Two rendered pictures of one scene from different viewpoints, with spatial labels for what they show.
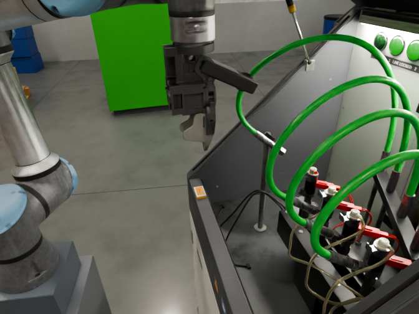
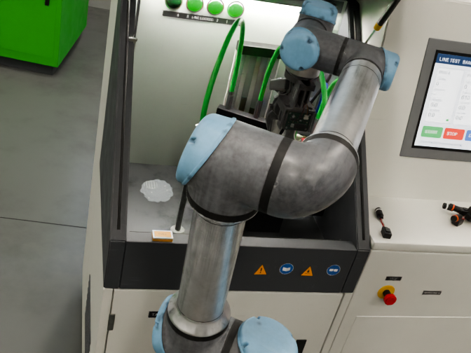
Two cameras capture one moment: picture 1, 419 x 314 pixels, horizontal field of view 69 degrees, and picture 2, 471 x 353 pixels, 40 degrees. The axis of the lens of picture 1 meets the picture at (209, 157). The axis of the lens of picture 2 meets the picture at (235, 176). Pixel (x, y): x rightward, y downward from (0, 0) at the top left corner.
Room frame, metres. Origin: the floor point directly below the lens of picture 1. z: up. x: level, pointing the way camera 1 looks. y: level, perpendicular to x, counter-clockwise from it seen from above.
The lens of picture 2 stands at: (0.76, 1.31, 1.98)
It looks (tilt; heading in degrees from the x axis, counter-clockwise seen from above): 32 degrees down; 264
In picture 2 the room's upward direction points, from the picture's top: 14 degrees clockwise
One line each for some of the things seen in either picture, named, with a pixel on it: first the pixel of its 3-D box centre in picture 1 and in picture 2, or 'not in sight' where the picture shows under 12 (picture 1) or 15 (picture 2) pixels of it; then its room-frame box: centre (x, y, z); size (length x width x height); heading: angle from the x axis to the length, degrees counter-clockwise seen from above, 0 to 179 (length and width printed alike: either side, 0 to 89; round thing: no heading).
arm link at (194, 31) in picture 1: (192, 30); (305, 64); (0.55, 0.02, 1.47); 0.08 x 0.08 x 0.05
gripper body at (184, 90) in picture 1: (191, 78); (295, 99); (0.55, 0.03, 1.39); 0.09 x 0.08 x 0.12; 103
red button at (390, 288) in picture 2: not in sight; (388, 296); (0.12, -0.08, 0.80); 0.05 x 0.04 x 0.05; 13
